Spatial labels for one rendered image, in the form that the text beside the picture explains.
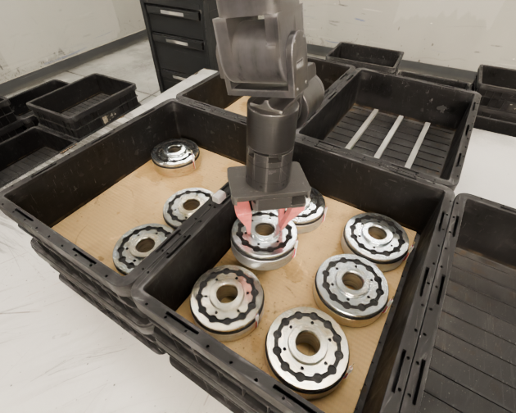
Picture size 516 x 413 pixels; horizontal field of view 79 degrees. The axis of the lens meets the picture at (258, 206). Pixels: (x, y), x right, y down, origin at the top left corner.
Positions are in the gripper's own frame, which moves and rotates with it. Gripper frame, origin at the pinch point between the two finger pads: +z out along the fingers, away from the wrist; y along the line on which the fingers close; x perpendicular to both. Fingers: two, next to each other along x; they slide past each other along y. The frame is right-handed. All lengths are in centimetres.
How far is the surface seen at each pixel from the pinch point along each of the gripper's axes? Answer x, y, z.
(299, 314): 12.7, -2.4, 4.2
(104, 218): -13.4, 27.3, 7.7
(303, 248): 0.2, -7.0, 6.7
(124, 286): 9.0, 18.7, -2.2
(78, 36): -345, 121, 65
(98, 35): -364, 106, 70
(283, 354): 17.5, 1.0, 4.0
